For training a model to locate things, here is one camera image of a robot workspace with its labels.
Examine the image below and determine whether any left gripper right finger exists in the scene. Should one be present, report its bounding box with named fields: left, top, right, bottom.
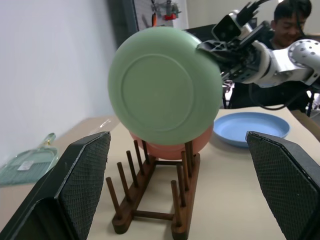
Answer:
left=245, top=130, right=320, bottom=240

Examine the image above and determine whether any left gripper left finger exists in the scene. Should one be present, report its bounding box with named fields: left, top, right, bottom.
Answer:
left=0, top=131, right=112, bottom=240

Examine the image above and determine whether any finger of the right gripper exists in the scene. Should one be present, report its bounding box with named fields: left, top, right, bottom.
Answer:
left=196, top=39, right=241, bottom=62
left=219, top=63, right=256, bottom=85

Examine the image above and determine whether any green plate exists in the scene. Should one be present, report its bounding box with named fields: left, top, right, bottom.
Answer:
left=107, top=26, right=223, bottom=146

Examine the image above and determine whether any red plate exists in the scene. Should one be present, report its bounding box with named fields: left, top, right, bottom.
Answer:
left=128, top=122, right=215, bottom=161

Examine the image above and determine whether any wooden dish rack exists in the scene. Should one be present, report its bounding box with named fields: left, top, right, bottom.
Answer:
left=105, top=138, right=201, bottom=236

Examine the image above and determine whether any person in dark shirt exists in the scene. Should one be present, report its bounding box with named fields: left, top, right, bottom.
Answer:
left=223, top=0, right=320, bottom=112

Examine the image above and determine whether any white pegboard panel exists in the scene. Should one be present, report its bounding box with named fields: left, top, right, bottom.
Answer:
left=132, top=0, right=190, bottom=32

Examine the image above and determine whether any clear green dustpan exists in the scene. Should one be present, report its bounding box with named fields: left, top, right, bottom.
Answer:
left=0, top=132, right=59, bottom=187

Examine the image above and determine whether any blue plate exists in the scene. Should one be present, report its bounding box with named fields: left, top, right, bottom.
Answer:
left=213, top=111, right=292, bottom=148

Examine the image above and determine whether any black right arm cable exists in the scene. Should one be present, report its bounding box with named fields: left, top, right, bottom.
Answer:
left=249, top=82, right=311, bottom=112

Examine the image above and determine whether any dark board frame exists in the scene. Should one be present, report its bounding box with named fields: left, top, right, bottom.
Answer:
left=107, top=0, right=141, bottom=49

